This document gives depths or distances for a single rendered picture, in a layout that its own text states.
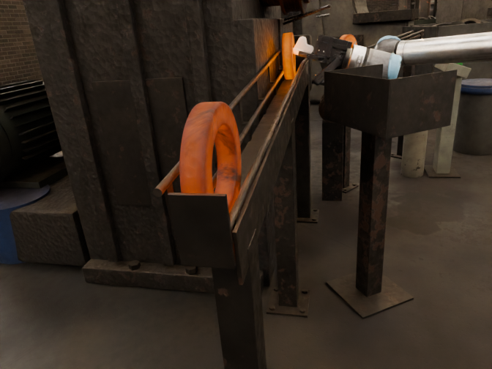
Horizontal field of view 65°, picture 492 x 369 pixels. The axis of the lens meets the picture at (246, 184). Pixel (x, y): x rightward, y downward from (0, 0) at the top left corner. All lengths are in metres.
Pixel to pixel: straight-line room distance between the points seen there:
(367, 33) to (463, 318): 3.26
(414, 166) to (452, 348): 1.27
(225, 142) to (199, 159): 0.14
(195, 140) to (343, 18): 3.84
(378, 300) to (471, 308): 0.27
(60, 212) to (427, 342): 1.33
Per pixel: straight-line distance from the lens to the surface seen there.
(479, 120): 2.77
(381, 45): 1.57
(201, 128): 0.48
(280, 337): 1.23
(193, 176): 0.47
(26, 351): 1.43
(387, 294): 1.40
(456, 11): 5.88
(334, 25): 4.28
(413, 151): 2.31
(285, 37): 1.37
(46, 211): 1.70
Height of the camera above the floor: 0.85
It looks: 22 degrees down
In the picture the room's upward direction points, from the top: 5 degrees counter-clockwise
